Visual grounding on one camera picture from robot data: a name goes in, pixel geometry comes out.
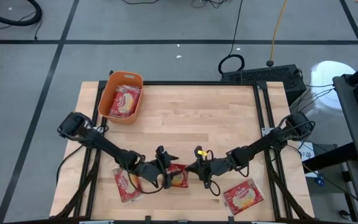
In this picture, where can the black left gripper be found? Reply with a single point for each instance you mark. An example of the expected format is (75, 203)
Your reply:
(149, 171)

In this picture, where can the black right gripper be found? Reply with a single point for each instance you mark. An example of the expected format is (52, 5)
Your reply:
(216, 168)

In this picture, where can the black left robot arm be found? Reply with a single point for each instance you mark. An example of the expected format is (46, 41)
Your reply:
(104, 144)

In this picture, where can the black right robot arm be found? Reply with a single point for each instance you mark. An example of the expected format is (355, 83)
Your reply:
(259, 145)

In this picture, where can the orange plastic basket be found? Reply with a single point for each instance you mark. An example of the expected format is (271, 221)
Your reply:
(104, 105)

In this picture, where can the silver aluminium bar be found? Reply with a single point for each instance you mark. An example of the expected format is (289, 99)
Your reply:
(264, 222)
(96, 222)

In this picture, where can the white paper sheet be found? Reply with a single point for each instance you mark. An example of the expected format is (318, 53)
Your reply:
(305, 154)

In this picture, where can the black computer tower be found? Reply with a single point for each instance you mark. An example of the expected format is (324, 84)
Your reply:
(266, 76)

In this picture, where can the blue connector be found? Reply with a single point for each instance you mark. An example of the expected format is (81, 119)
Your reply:
(319, 181)

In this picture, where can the black cart bar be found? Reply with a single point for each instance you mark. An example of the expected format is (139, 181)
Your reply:
(331, 157)

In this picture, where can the black frame clip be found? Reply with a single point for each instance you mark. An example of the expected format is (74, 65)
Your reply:
(231, 220)
(148, 220)

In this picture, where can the black aluminium table frame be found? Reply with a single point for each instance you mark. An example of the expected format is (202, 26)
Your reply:
(197, 83)

